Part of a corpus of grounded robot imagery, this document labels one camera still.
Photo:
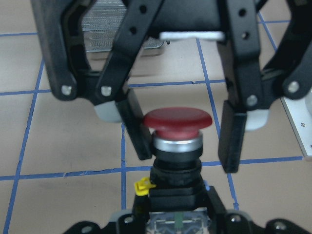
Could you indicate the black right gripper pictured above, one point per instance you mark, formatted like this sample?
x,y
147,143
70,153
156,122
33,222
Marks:
x,y
134,221

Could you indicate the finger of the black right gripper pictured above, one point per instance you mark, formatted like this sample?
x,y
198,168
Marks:
x,y
225,221

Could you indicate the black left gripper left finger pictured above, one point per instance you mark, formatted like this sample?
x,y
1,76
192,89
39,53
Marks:
x,y
118,102

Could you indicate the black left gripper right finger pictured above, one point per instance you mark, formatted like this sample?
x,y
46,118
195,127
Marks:
x,y
239,55

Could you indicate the red emergency stop button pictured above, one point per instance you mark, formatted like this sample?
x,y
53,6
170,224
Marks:
x,y
175,187

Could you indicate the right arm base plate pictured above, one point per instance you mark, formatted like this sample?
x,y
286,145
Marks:
x,y
301,122

